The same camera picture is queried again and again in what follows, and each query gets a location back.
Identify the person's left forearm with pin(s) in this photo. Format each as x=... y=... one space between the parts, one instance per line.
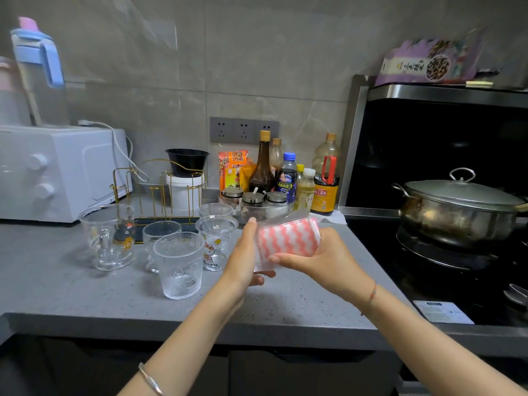
x=177 y=350

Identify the steel ladle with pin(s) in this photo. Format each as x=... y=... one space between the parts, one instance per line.
x=516 y=293

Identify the penguin print glass mug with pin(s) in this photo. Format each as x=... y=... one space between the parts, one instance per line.
x=105 y=243

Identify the clear round condiment tray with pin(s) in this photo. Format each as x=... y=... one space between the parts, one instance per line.
x=247 y=214

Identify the person's right hand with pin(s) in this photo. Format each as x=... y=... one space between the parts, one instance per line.
x=334 y=268

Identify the small bottle yellow cap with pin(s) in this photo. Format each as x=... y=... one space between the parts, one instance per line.
x=300 y=168

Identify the embossed ribbed clear glass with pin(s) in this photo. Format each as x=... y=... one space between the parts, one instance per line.
x=179 y=268

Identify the tall ribbed clear glass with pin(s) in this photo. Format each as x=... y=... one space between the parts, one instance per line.
x=262 y=265

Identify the pale yellow flat pack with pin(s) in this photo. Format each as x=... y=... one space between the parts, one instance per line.
x=480 y=84

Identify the yellow seasoning pouch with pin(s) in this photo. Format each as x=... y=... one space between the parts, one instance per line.
x=246 y=179

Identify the steel pot lid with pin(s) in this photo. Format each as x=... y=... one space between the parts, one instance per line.
x=462 y=193

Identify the glass spice jar steel lid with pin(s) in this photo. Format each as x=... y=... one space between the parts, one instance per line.
x=232 y=192
x=253 y=198
x=276 y=197

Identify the person's left hand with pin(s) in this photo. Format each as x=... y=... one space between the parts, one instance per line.
x=241 y=268

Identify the grey wall socket panel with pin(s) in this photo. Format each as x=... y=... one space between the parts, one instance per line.
x=243 y=130

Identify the white paper towel sheet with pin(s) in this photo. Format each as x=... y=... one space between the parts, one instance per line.
x=336 y=217

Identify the black plastic bowl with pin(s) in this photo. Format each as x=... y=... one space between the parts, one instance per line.
x=187 y=160

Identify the clear bottle brown cap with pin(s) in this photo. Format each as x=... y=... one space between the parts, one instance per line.
x=276 y=154

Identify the yellow liquid bottle white cap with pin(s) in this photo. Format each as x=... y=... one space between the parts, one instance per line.
x=306 y=191

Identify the orange seasoning packet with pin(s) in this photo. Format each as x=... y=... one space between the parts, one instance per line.
x=232 y=169

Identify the cartoon cat print glass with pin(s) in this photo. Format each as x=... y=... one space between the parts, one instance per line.
x=216 y=245

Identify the purple food packet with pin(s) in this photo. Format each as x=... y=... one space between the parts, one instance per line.
x=406 y=63

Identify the stainless steel pot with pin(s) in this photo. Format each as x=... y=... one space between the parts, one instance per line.
x=449 y=224

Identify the clear jug blue lid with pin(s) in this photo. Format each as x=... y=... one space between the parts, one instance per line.
x=39 y=94

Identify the dark brown glass bottle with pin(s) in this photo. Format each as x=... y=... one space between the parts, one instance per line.
x=262 y=179

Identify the white label sticker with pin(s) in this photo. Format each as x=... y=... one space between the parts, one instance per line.
x=443 y=312

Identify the dark bottle blue cap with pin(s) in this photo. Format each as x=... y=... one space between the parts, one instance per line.
x=286 y=179

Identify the white plastic bucket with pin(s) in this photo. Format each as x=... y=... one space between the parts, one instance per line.
x=183 y=193

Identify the pink striped cloth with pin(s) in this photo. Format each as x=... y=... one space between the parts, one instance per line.
x=284 y=239

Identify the small ribbed clear glass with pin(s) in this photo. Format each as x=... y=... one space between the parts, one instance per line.
x=216 y=209

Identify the white microwave oven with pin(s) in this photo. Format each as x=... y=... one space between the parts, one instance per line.
x=62 y=173

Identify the clear container pink lid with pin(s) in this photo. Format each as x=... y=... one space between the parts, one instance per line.
x=12 y=98

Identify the short textured glass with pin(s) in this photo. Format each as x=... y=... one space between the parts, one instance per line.
x=161 y=228

